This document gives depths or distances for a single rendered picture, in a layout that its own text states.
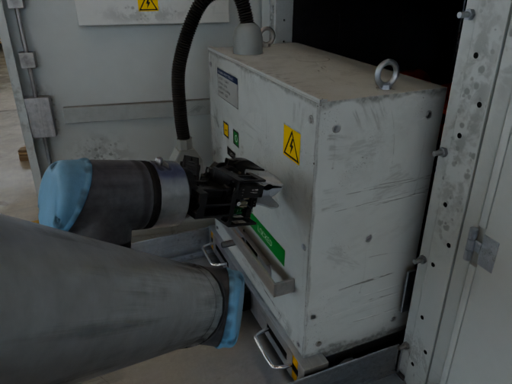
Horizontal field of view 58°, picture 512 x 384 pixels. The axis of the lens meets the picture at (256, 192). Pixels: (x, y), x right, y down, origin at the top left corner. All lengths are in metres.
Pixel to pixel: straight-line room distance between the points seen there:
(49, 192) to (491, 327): 0.60
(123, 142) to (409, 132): 0.78
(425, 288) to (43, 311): 0.71
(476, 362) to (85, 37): 1.04
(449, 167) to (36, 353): 0.63
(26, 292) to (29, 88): 1.09
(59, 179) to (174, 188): 0.14
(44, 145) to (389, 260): 0.88
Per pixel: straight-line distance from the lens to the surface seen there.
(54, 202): 0.55
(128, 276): 0.28
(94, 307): 0.24
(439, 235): 0.78
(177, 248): 1.27
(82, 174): 0.55
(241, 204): 0.67
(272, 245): 0.87
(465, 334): 0.78
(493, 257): 0.69
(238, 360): 0.98
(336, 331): 0.88
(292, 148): 0.72
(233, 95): 0.94
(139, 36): 1.21
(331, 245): 0.75
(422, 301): 0.86
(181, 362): 0.99
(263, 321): 0.99
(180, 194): 0.59
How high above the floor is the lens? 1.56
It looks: 26 degrees down
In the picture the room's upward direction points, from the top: straight up
